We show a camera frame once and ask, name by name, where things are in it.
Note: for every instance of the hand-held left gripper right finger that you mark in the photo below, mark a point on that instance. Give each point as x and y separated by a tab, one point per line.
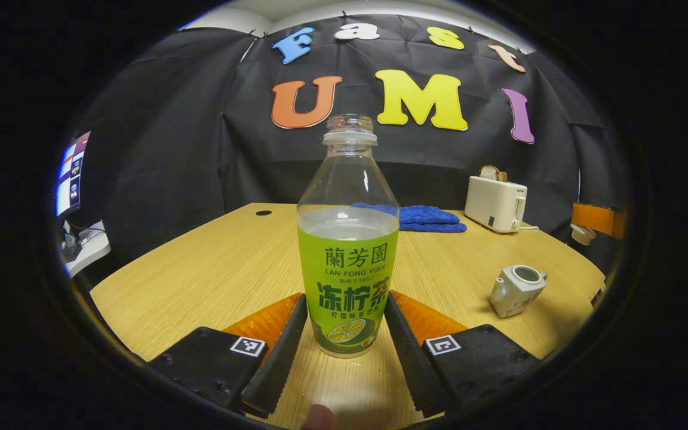
409	364

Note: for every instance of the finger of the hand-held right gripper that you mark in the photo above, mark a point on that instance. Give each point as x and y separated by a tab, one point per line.
595	218

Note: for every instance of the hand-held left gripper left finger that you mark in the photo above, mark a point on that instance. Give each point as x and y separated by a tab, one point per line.
278	364

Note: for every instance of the white ceramic teacup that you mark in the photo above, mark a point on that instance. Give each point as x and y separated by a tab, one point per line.
514	295

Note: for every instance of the green label water bottle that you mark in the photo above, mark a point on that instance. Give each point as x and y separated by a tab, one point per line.
347	269

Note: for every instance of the white toaster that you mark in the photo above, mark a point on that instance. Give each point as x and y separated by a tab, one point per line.
493	206

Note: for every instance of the pale bread slice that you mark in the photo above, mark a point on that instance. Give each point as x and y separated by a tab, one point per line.
487	173

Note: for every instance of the blue towel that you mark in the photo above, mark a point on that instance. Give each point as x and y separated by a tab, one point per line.
430	218

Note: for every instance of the white side table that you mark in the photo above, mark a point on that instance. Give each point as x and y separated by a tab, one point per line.
90	248

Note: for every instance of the black backdrop cloth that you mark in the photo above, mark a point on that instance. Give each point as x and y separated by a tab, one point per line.
200	149

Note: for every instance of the computer monitor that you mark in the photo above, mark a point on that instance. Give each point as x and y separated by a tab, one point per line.
72	176

